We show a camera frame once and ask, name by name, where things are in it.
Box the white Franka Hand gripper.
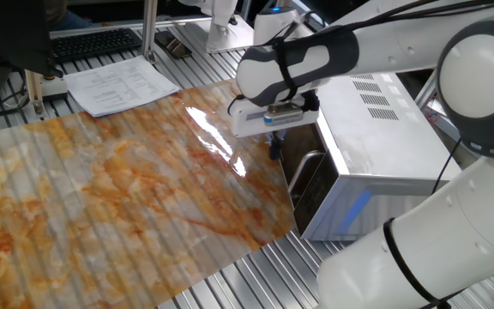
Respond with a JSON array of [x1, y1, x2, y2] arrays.
[[229, 96, 321, 161]]

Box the microwave door with black window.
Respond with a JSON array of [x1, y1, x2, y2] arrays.
[[279, 123, 328, 203]]

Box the silver Galanz microwave oven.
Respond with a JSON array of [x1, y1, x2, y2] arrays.
[[279, 71, 463, 241]]

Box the black smartphone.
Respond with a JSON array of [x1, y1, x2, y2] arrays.
[[154, 29, 194, 60]]

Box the printed white paper sheets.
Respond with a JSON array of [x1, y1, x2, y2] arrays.
[[63, 54, 181, 118]]

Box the orange marble pattern glossy sheet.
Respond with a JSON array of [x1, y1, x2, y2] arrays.
[[0, 76, 298, 309]]

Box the black computer keyboard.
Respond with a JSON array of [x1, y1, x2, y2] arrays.
[[50, 27, 143, 64]]

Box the small white box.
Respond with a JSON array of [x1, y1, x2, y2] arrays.
[[36, 76, 69, 103]]

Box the seated person in jeans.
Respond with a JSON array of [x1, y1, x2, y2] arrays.
[[44, 0, 94, 32]]

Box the short aluminium profile stub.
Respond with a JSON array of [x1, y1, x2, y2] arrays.
[[23, 70, 45, 118]]

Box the black computer monitor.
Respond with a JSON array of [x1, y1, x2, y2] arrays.
[[0, 0, 65, 108]]

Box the silver wrist camera with blue ends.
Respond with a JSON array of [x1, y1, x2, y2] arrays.
[[263, 102, 305, 128]]

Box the white pedestal on metal plate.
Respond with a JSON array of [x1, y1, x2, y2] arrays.
[[177, 0, 257, 55]]

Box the aluminium frame beam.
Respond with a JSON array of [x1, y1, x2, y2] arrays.
[[416, 70, 465, 145]]

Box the black camera cable on arm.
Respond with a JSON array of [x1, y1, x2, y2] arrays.
[[227, 0, 494, 117]]

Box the upright aluminium profile post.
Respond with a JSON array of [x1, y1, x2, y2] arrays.
[[138, 0, 160, 64]]

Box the horizontal aluminium profile rail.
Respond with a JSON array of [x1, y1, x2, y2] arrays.
[[49, 15, 214, 35]]

